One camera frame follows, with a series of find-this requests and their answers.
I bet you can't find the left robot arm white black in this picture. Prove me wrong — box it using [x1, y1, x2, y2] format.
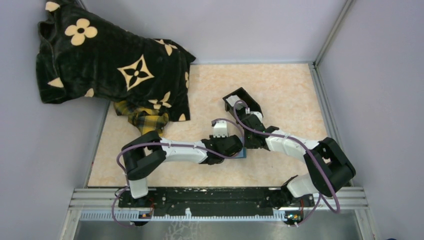
[117, 131, 244, 207]

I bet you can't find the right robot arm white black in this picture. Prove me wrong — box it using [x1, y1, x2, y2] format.
[239, 114, 356, 206]

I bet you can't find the aluminium frame rail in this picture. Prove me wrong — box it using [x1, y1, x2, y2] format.
[60, 186, 378, 240]

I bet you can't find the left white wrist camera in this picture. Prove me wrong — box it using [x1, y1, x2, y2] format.
[211, 120, 229, 138]

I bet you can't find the purple cable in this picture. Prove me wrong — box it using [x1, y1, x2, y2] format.
[232, 99, 342, 228]
[111, 118, 246, 229]

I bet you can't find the yellow black plaid cloth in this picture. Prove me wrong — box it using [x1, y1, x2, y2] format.
[113, 100, 170, 136]

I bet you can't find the stack of white cards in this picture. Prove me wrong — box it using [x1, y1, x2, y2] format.
[226, 95, 241, 107]

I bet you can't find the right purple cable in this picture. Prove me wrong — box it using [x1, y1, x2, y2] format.
[232, 99, 342, 228]

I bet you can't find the black floral plush blanket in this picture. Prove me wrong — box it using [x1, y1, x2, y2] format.
[35, 0, 195, 122]

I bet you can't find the black card box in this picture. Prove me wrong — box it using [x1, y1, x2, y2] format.
[222, 87, 263, 119]

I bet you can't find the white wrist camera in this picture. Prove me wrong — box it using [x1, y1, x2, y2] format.
[211, 120, 229, 138]
[250, 111, 263, 123]

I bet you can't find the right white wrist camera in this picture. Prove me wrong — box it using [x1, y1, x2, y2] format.
[250, 111, 263, 123]

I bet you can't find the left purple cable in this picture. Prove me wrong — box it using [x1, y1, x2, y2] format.
[111, 118, 246, 229]

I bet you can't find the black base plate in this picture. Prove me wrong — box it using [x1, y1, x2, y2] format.
[118, 187, 315, 217]

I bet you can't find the blue card holder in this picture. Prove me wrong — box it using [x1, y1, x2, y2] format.
[232, 147, 247, 159]

